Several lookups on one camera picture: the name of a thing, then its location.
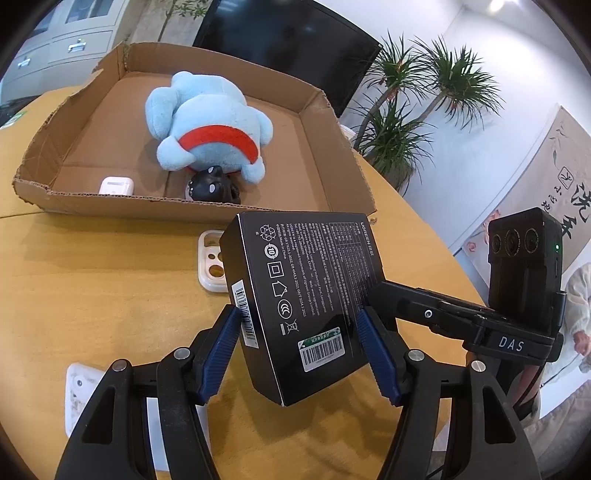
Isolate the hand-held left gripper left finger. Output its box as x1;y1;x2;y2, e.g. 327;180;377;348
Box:
55;305;243;480

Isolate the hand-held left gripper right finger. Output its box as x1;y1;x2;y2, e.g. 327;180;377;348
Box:
356;308;541;480

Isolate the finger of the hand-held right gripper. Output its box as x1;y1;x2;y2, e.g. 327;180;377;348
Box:
366;281;490;340
436;299;509;326

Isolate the clear beige phone case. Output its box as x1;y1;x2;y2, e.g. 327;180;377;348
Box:
198;230;229;294

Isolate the black printed product box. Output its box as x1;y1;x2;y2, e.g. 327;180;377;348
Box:
218;210;387;408

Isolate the black cat figure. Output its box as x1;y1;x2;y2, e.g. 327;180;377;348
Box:
185;165;242;204

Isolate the white earbuds case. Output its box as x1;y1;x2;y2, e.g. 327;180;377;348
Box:
99;176;135;196

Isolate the blue plush toy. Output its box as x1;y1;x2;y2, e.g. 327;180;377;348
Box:
145;71;274;185

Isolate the brown cardboard box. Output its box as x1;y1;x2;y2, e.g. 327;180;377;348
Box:
12;41;378;217

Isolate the person's right forearm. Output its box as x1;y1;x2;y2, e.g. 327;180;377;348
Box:
522;401;591;480

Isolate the person's white fuzzy sweater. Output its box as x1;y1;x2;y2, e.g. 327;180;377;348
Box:
561;263;591;370

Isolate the potted dracaena plant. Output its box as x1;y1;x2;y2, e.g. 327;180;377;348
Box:
344;34;502;195

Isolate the black flat screen television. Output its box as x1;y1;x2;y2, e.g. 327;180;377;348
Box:
191;0;384;118

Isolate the grey glass door cabinet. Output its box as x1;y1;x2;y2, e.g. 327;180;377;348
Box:
0;0;132;107

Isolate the small leafy indoor tree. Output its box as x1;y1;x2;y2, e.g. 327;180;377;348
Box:
154;0;218;42

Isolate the wall poster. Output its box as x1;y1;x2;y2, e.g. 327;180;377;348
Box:
450;105;591;287

